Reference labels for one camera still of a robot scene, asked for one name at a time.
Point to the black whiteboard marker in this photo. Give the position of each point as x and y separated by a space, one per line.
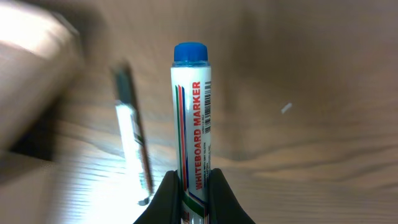
130 127

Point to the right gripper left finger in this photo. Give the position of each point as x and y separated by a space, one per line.
165 207

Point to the blue whiteboard marker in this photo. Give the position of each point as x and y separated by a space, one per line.
191 94

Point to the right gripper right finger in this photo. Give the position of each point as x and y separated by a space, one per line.
224 207

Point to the cardboard box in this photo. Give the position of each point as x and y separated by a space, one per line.
40 54

